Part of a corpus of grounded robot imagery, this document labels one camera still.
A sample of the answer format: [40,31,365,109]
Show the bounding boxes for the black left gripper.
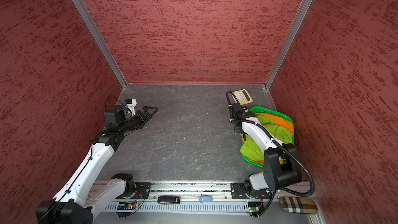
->
[120,106,159,133]

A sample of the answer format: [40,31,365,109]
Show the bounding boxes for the lime green shorts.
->
[240,114,293,162]

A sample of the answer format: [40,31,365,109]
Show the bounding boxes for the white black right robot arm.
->
[229,103,302,196]

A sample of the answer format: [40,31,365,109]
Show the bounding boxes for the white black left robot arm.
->
[36,99,159,224]

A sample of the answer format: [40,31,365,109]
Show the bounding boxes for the orange shorts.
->
[251,112,295,166]

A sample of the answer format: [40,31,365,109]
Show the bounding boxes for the cream desk calculator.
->
[233,89,254,105]

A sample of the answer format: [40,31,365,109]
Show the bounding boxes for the green plastic laundry basket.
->
[240,106,295,168]

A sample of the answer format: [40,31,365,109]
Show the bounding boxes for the black usb device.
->
[157,196,180,205]

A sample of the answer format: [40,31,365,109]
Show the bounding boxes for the light blue small object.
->
[199,195,212,203]

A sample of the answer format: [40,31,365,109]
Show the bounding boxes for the right circuit board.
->
[247,202,263,214]

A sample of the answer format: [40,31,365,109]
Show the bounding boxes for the circuit board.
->
[117,202,138,211]
[247,202,263,214]

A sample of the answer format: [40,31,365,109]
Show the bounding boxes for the left circuit board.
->
[117,202,138,211]

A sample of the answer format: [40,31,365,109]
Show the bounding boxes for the plaid patterned case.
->
[279,197,318,215]

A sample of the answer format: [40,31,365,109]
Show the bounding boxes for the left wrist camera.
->
[123,99,137,116]

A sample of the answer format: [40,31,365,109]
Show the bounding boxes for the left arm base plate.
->
[121,183,152,199]

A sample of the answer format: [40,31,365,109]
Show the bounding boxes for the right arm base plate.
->
[230,181,272,200]

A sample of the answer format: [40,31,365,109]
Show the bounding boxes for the aluminium front rail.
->
[103,181,296,218]

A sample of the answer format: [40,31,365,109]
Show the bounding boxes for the black corrugated cable conduit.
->
[226,90,316,198]

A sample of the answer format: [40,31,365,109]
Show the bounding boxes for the left aluminium corner post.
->
[72,0,127,89]

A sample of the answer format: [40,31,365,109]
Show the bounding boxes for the aluminium corner post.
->
[265,0,313,91]
[72,0,127,89]

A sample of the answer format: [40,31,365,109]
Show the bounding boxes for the right aluminium corner post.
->
[265,0,313,91]

